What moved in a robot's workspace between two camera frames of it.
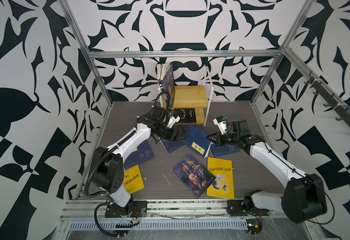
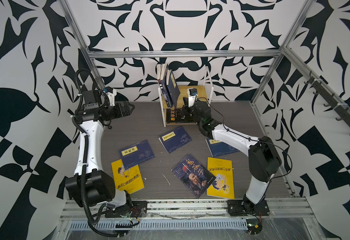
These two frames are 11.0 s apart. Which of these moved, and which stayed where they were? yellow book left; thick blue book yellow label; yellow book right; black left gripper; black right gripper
Moved: thick blue book yellow label; black right gripper; black left gripper
Stayed: yellow book right; yellow book left
